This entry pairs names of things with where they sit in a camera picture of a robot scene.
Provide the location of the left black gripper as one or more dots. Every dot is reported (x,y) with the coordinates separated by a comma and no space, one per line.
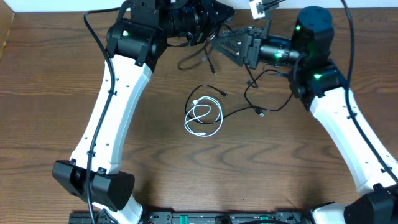
(203,23)

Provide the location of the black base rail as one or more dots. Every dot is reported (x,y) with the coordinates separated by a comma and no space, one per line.
(279,216)

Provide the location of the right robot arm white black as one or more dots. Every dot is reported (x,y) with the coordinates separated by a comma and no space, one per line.
(325,92)

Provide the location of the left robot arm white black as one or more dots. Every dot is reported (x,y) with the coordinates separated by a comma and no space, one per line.
(134,43)

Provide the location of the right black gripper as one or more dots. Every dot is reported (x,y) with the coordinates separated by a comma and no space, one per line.
(250,47)

